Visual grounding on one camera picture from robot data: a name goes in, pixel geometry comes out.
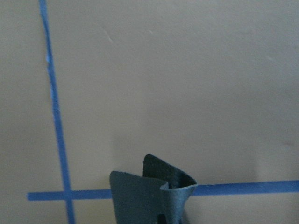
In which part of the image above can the black mouse pad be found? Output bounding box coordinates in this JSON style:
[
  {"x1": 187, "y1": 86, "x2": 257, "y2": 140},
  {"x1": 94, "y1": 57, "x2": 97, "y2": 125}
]
[{"x1": 109, "y1": 154, "x2": 198, "y2": 224}]

